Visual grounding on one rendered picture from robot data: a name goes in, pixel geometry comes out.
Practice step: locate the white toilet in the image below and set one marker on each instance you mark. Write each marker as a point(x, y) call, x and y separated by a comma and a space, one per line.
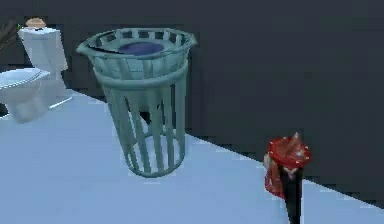
point(43, 50)

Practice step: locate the red bag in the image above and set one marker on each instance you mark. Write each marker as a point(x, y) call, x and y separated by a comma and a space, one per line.
point(288, 151)

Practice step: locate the tan round object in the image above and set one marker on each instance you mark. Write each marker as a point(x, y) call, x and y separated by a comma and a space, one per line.
point(35, 23)

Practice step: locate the teal slatted trash can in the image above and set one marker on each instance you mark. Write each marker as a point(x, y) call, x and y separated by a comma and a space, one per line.
point(143, 85)

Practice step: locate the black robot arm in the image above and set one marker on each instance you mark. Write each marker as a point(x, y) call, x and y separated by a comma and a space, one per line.
point(294, 196)

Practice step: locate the blue round object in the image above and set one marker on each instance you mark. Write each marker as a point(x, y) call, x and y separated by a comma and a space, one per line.
point(141, 48)

